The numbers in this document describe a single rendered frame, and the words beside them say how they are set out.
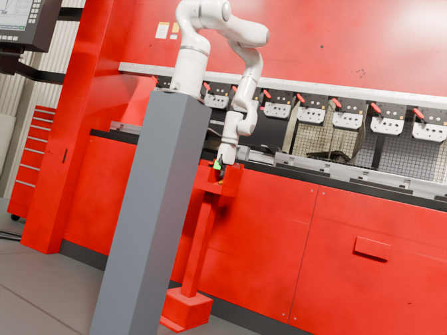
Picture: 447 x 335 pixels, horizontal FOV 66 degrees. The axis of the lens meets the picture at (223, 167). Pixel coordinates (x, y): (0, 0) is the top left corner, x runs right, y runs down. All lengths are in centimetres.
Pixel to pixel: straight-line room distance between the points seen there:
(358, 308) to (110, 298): 114
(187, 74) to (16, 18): 146
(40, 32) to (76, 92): 43
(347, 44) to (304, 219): 102
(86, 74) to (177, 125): 140
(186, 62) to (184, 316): 115
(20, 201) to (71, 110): 107
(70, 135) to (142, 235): 136
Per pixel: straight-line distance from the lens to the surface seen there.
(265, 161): 232
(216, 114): 224
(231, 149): 174
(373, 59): 214
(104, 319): 146
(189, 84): 137
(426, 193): 200
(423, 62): 215
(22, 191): 333
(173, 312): 183
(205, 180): 175
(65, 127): 258
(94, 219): 245
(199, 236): 180
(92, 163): 251
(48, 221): 258
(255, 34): 175
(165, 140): 129
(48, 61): 463
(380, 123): 202
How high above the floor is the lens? 71
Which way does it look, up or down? 3 degrees up
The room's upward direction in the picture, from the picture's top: 14 degrees clockwise
